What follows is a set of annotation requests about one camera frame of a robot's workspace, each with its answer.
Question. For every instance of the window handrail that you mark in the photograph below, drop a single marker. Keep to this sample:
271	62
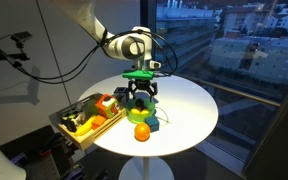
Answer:
230	89

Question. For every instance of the wooden tray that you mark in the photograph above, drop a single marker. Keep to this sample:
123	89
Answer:
84	141

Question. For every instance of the yellow toy lemon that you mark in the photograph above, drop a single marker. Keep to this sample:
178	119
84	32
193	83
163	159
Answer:
135	111

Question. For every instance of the white table pedestal base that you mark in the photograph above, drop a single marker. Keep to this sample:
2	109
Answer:
144	170

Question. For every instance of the maroon ball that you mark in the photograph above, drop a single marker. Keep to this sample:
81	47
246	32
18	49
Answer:
139	102

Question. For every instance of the green foam cube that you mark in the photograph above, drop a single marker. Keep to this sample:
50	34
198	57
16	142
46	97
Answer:
91	107

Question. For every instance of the green plastic bowl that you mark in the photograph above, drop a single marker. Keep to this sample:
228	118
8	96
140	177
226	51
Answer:
140	118

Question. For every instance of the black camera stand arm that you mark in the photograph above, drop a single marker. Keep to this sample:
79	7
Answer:
4	57

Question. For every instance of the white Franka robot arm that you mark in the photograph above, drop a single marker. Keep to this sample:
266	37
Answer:
84	15

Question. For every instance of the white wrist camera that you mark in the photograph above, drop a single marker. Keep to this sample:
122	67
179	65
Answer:
155	65

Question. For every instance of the small dark blue cup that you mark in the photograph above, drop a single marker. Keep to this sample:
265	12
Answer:
120	95

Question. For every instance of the orange ball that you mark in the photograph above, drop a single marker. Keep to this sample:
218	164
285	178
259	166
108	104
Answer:
142	132

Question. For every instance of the black equipment cart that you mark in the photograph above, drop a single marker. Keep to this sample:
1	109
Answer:
34	150

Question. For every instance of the dark window frame post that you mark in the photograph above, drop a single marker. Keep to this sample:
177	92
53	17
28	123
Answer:
148	33

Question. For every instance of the orange foam cube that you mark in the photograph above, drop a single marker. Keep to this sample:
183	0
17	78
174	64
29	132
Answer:
99	121

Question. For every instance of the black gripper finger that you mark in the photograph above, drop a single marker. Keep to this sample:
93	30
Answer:
154	97
131	96

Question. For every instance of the black external camera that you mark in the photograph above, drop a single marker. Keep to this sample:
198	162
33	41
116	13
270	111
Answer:
21	36

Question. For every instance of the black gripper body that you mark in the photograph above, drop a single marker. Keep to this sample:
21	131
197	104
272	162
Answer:
143	84

